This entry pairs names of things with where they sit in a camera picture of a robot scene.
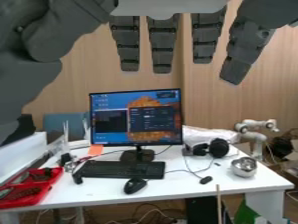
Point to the black computer mouse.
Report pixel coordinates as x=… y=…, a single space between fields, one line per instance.
x=135 y=185

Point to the thin stick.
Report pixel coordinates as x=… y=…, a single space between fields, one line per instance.
x=219 y=206

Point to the computer monitor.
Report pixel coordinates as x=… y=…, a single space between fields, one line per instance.
x=135 y=116

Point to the small white jointed device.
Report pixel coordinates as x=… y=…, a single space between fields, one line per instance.
x=255 y=133

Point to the white plastic bag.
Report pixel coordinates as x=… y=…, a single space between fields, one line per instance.
x=204 y=133

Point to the orange paper note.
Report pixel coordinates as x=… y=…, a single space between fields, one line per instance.
x=95 y=149

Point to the white desk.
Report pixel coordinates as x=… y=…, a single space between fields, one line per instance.
x=178 y=190

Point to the black keyboard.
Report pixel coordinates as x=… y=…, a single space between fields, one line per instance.
x=122 y=169

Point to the metal bowl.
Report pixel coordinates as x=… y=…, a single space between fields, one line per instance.
x=244 y=166

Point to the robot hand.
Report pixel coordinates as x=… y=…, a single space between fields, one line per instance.
x=40 y=36

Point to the black headphones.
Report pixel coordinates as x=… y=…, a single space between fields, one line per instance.
x=217 y=147

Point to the small black oval object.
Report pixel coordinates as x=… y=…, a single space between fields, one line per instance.
x=205 y=180

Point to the red tray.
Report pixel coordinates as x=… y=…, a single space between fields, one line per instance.
x=42 y=175
x=22 y=196

